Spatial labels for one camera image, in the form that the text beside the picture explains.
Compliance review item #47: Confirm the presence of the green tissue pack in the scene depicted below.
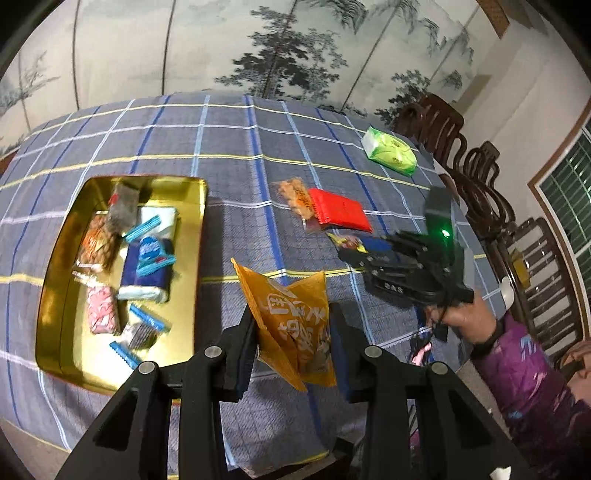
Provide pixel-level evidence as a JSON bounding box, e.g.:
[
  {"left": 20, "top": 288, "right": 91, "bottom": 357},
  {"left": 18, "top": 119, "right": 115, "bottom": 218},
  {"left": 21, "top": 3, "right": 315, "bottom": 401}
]
[{"left": 362, "top": 126, "right": 417, "bottom": 177}]

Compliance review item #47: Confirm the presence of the purple sleeved right forearm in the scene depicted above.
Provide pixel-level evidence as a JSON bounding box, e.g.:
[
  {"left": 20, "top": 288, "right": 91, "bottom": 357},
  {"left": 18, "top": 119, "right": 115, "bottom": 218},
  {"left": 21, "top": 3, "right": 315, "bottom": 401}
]
[{"left": 471, "top": 313, "right": 590, "bottom": 479}]

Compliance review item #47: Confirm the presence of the gold and maroon toffee tin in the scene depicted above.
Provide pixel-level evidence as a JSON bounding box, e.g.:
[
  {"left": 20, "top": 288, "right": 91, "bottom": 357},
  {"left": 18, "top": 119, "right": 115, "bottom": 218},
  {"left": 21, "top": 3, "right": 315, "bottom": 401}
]
[{"left": 34, "top": 174, "right": 209, "bottom": 397}]

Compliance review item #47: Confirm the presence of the clear blue-edged candy wrapper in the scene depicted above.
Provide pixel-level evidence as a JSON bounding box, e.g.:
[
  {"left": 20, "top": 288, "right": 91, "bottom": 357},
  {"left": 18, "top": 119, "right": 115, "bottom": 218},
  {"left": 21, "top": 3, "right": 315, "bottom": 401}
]
[{"left": 109, "top": 303, "right": 170, "bottom": 369}]

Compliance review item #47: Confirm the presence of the yellow date snack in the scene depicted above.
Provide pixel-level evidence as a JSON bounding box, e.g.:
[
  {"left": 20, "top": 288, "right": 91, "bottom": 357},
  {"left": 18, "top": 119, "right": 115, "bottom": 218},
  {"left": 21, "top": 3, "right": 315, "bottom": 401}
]
[{"left": 325, "top": 232, "right": 368, "bottom": 254}]

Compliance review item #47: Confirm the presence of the blue jelly snack packet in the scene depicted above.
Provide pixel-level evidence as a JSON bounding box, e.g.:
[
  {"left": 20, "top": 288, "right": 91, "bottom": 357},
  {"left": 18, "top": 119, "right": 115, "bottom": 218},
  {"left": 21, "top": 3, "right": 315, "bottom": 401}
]
[{"left": 122, "top": 215, "right": 176, "bottom": 277}]

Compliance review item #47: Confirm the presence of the peanut snack packet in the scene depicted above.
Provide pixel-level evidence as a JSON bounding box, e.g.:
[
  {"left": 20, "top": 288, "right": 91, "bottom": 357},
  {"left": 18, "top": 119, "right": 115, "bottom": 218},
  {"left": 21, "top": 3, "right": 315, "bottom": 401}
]
[{"left": 75, "top": 213, "right": 118, "bottom": 273}]

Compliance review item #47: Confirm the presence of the dark wooden chair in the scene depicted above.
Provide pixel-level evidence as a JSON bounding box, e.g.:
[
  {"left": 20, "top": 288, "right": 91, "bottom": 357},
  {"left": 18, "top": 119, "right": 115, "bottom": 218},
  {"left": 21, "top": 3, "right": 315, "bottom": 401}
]
[
  {"left": 452, "top": 141, "right": 516, "bottom": 242},
  {"left": 390, "top": 93, "right": 468, "bottom": 168}
]

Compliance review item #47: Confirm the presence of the painted landscape folding screen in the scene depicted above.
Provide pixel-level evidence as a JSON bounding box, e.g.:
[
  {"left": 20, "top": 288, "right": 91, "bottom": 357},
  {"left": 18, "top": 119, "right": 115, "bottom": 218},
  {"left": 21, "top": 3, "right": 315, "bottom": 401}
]
[{"left": 1, "top": 0, "right": 509, "bottom": 150}]

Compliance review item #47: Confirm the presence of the person right hand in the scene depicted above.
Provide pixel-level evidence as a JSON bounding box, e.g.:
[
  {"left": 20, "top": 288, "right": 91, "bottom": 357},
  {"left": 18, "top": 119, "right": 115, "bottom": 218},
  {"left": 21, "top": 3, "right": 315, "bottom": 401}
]
[{"left": 425, "top": 294, "right": 497, "bottom": 345}]

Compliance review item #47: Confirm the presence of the green window grille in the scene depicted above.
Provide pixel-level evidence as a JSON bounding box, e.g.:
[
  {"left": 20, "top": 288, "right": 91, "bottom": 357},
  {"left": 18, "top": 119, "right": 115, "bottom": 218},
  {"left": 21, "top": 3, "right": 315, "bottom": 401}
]
[{"left": 539, "top": 133, "right": 591, "bottom": 264}]

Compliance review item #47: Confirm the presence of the white blue tissue pack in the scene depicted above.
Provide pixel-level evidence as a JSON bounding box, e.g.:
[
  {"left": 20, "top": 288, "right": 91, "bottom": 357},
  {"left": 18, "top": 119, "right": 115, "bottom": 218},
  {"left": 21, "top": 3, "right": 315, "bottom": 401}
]
[{"left": 117, "top": 206, "right": 177, "bottom": 303}]

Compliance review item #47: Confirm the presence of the pink white candy packet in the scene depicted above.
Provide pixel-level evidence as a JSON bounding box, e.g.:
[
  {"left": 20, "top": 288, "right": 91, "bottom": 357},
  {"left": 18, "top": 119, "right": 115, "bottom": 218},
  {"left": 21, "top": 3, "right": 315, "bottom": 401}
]
[{"left": 86, "top": 285, "right": 120, "bottom": 335}]

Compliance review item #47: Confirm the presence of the grey square snack packet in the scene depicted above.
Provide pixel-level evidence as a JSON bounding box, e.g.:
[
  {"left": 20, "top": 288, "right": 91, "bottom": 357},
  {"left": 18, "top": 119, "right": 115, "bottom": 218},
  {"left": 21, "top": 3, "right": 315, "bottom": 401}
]
[{"left": 105, "top": 182, "right": 139, "bottom": 235}]

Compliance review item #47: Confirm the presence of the clear orange cracker packet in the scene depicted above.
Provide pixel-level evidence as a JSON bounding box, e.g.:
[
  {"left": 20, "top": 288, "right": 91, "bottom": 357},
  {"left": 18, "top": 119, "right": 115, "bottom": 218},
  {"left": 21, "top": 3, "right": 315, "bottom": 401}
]
[{"left": 276, "top": 177, "right": 321, "bottom": 231}]

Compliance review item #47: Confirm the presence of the red snack packet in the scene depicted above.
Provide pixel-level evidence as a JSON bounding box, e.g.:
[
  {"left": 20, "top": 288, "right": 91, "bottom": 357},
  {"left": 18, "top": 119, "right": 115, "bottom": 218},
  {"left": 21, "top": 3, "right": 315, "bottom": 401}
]
[{"left": 308, "top": 188, "right": 373, "bottom": 233}]

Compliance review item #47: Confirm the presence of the orange snack packet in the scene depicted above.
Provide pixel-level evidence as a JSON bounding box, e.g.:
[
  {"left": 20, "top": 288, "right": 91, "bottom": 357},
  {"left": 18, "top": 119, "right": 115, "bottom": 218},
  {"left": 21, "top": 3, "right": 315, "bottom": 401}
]
[{"left": 232, "top": 262, "right": 337, "bottom": 392}]

